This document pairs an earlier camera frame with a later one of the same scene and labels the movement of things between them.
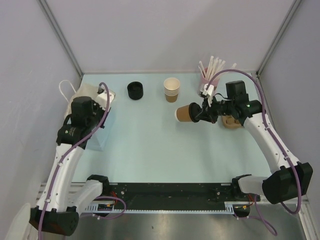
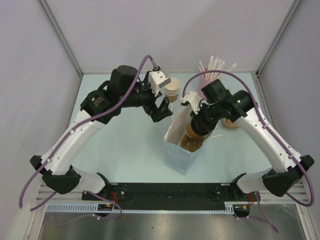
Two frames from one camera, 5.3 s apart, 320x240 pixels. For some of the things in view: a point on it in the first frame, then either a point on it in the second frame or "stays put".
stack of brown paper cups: x=171 y=86 stays put
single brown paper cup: x=183 y=114 to x=190 y=133
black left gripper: x=95 y=105 to x=156 y=113
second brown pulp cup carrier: x=231 y=122 stays put
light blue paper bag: x=98 y=141 to x=176 y=157
